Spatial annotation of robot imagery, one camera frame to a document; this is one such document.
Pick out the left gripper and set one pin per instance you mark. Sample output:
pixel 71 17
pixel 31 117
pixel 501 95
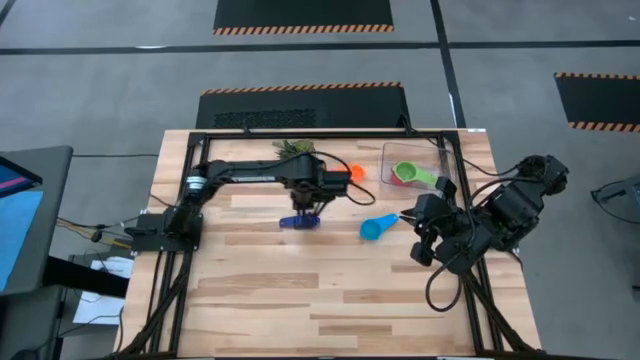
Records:
pixel 306 177

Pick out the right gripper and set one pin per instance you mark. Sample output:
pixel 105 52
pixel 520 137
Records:
pixel 452 227

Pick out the small dark blue measuring cup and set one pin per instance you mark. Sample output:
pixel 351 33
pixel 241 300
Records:
pixel 287 222

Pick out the green measuring cup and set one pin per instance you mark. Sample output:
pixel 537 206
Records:
pixel 404 171

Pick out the orange measuring cup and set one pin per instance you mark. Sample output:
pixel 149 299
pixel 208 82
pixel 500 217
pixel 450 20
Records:
pixel 358 173

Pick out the light blue measuring cup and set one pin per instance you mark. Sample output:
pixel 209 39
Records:
pixel 372 230

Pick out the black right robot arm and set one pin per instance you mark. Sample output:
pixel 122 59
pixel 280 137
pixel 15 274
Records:
pixel 515 205

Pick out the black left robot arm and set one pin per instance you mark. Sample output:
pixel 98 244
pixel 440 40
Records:
pixel 240 172

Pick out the clear plastic basket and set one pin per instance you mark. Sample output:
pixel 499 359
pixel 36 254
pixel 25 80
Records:
pixel 400 150

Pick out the succulent plant in black pot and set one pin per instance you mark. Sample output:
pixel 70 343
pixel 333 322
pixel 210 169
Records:
pixel 295 146

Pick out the black hazard-striped floor mat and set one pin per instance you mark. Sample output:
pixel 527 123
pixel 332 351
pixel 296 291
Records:
pixel 300 12
pixel 350 107
pixel 600 100

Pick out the white paper sheet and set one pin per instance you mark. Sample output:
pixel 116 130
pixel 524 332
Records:
pixel 100 307

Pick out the black desk edge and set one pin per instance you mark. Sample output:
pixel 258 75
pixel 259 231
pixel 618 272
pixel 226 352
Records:
pixel 85 280

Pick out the monitor with blue screen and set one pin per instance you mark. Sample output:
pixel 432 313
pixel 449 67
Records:
pixel 20 225

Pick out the grey cabinet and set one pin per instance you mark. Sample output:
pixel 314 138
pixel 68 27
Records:
pixel 25 325

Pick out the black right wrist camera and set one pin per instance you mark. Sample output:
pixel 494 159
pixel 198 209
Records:
pixel 431 211

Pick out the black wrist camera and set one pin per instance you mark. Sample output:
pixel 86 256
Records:
pixel 431 211
pixel 337 183

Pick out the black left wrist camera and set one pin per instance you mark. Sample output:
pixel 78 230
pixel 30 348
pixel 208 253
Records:
pixel 337 183

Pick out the black aluminium table frame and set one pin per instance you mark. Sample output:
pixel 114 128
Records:
pixel 350 134

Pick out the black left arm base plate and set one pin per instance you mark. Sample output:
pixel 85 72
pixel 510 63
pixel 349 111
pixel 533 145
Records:
pixel 150 235

